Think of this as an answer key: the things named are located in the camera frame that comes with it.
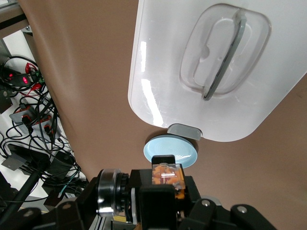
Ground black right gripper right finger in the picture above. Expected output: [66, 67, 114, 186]
[178, 175, 276, 230]

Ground light blue round plate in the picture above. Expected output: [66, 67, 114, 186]
[143, 135, 199, 169]

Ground white lidded storage box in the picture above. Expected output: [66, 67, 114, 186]
[127, 0, 307, 142]

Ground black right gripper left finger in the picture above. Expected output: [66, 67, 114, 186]
[14, 175, 106, 230]

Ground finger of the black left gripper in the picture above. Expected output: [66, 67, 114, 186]
[152, 155, 176, 166]
[139, 184, 178, 227]

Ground black adapter with red light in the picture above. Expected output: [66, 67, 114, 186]
[0, 71, 32, 87]

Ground aluminium table frame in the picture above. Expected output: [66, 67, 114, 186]
[0, 0, 33, 48]

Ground black rod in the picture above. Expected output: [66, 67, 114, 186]
[0, 172, 40, 218]

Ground tangled black cables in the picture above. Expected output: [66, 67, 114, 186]
[0, 55, 83, 192]

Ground red and green clip wires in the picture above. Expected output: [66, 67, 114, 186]
[24, 62, 45, 96]

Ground grey power strip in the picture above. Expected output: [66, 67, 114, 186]
[9, 105, 52, 135]

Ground small grey box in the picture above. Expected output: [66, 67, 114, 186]
[1, 154, 26, 171]

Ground black flat box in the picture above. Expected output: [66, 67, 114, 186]
[6, 143, 74, 179]

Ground orange push-button switch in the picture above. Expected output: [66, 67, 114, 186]
[97, 162, 187, 222]

